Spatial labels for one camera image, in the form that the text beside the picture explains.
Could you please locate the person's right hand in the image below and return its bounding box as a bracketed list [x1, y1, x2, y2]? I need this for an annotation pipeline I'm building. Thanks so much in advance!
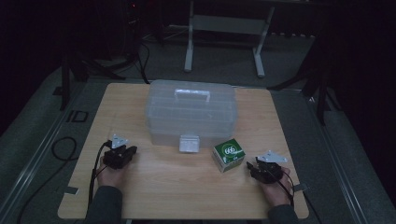
[261, 168, 293, 208]

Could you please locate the person's left hand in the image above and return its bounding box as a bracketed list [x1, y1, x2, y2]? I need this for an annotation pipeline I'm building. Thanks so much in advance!
[96, 164, 130, 189]

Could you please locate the white metal stand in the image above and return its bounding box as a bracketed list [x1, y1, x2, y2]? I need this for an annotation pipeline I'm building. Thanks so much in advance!
[183, 0, 276, 78]

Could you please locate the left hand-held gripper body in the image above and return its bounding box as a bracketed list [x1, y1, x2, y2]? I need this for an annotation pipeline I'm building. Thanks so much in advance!
[102, 133, 132, 171]

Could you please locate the clear plastic storage box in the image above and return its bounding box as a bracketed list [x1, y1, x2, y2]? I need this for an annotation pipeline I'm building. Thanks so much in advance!
[144, 79, 239, 154]

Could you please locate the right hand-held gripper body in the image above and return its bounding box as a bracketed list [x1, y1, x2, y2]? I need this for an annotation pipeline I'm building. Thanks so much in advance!
[251, 149, 289, 185]

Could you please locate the hand-held gripper cable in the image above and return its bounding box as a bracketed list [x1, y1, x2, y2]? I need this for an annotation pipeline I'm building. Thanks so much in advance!
[274, 169, 296, 209]
[88, 140, 113, 216]

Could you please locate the right hand-held gripper cable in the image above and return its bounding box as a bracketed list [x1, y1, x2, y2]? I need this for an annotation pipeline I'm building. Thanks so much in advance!
[274, 169, 296, 209]

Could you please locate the left hand-held gripper cable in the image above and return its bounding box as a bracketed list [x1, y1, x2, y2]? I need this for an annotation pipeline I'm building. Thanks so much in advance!
[88, 140, 113, 216]

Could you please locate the black floor cable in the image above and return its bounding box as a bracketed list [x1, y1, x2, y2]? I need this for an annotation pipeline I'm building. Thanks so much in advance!
[17, 136, 78, 224]

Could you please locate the green cardboard box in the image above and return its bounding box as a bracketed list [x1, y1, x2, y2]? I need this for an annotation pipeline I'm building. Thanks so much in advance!
[212, 138, 247, 174]

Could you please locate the black stand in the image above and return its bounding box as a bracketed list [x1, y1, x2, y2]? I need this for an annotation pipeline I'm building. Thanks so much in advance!
[267, 31, 344, 127]
[60, 0, 150, 111]

